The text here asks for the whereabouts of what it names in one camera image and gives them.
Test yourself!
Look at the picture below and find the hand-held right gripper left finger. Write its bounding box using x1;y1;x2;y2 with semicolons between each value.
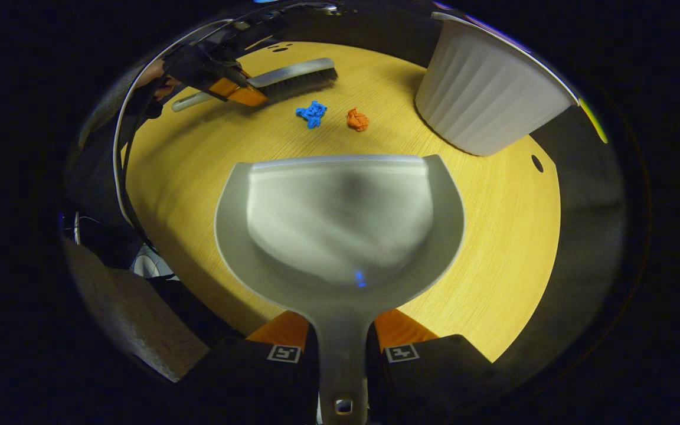
179;309;321;425

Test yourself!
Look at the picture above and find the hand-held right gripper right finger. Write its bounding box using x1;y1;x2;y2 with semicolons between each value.
366;308;497;425

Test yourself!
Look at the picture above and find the small grey broom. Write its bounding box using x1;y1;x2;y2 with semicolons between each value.
171;57;339;113

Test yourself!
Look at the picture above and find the blue paper trash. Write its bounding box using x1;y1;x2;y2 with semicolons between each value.
295;100;328;129

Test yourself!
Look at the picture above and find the orange paper trash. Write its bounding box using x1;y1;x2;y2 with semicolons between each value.
346;107;370;132

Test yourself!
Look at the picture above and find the grey dustpan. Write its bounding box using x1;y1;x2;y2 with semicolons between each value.
214;154;466;425

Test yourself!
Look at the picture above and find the white ribbed garbage bin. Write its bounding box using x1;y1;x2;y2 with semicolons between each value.
414;12;580;157

